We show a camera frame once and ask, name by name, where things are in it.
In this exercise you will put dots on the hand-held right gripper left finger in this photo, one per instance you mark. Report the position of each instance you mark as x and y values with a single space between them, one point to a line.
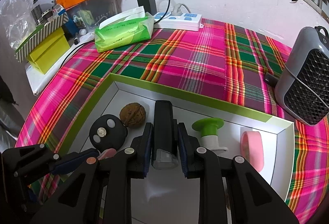
147 152

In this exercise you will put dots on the metal can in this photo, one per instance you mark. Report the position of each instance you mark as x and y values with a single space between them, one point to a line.
41 14

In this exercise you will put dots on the striped cardboard box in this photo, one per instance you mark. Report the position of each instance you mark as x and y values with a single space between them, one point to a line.
41 34

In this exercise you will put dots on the black marker pen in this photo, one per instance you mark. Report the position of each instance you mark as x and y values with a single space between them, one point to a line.
76 38

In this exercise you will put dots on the small black plug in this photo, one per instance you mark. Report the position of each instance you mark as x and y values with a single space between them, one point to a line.
270 78

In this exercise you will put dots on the white power plug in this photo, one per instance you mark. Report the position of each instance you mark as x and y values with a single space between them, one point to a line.
177 9

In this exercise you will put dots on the white blue power strip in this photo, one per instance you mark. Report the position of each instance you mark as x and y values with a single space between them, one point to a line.
180 21

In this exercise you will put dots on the black round disc white pads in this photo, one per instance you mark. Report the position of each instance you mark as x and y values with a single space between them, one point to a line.
106 134

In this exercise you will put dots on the brown walnut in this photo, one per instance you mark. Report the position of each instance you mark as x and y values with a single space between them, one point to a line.
133 114

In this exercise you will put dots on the white blue small box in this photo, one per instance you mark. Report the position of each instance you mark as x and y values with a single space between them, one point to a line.
59 11

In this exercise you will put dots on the black rectangular flashlight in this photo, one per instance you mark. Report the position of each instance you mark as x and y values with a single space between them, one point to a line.
163 123

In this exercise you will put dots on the grey space heater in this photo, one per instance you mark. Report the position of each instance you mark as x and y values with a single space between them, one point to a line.
300 80

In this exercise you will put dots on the small white ball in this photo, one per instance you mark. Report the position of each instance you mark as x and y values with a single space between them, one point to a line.
82 31

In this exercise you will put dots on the yellow-green cardboard box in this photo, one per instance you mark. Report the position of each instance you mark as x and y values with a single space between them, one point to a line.
48 54

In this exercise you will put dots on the pink green plaid tablecloth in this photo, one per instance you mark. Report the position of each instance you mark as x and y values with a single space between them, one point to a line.
192 59

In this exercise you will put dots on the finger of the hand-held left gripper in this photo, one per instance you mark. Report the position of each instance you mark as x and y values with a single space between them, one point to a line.
77 154
66 166

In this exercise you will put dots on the green tissue pack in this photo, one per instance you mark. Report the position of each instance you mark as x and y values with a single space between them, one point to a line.
120 34

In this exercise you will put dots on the black charger adapter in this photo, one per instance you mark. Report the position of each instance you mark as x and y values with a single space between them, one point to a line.
147 4

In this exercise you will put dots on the green cardboard box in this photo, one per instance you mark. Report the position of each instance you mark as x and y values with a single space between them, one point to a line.
231 108

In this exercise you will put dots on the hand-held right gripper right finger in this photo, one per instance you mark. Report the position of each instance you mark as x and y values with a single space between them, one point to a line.
183 152

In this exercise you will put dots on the clear plastic bag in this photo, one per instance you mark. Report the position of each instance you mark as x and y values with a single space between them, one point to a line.
15 18

